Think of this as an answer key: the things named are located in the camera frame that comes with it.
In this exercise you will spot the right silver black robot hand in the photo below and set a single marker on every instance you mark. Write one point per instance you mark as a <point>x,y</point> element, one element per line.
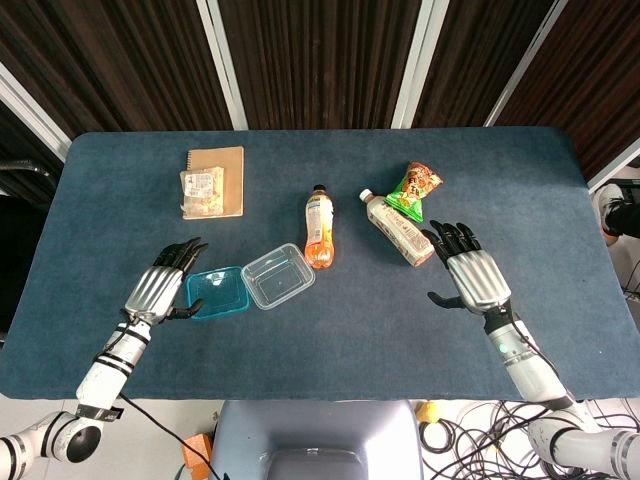
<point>477,277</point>

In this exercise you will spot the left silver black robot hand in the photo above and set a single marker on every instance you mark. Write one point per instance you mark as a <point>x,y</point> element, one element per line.
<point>155,285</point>

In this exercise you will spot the clear blue plastic container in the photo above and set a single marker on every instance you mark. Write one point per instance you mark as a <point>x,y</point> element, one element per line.
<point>220,292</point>

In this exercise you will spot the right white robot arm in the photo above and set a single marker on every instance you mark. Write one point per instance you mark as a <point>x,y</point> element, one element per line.
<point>535,380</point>

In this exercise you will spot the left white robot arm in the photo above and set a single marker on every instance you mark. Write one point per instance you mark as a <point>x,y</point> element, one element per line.
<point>107,372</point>

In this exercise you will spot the beige milk tea bottle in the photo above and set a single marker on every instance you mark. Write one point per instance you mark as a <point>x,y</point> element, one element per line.
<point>400,230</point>

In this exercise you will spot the clear wrapped bread package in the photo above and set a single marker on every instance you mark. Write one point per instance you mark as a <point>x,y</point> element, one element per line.
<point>202,192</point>

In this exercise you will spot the green orange snack bag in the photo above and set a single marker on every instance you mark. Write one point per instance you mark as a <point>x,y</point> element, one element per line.
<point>412,192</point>

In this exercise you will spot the brown spiral notebook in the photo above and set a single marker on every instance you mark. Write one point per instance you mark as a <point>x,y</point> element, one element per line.
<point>234,180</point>

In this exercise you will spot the blue table cloth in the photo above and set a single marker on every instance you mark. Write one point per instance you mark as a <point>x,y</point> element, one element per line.
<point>350,325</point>

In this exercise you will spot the yellow crumpled object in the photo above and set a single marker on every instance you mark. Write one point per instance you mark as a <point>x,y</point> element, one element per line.
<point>428,412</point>

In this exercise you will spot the orange block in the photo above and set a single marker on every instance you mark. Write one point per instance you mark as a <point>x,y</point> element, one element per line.
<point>196,446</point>

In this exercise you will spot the orange drink bottle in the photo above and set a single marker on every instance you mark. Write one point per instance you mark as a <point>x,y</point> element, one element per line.
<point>319,225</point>

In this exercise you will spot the black chair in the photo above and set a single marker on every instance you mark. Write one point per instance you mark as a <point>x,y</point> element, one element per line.
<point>30,169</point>

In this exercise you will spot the grey blue robot torso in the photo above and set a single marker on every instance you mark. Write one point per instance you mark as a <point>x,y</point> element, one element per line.
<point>320,425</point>

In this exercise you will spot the white partition post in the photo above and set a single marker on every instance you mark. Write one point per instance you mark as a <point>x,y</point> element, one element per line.
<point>417,65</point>
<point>525,65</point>
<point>615,170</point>
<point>222,65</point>
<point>30,107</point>

